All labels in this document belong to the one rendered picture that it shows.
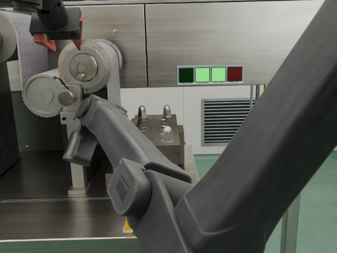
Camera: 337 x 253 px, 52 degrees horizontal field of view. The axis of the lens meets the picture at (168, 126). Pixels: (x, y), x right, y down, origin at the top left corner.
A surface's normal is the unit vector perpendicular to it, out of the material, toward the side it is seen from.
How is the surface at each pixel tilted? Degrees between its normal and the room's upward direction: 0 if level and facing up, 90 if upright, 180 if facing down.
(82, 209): 0
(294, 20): 90
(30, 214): 0
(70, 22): 50
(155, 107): 90
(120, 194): 62
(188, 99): 90
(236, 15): 90
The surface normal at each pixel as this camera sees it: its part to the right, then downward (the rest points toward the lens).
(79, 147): 0.49, -0.05
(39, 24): -0.01, -0.43
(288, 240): 0.01, 0.25
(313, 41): -0.84, -0.38
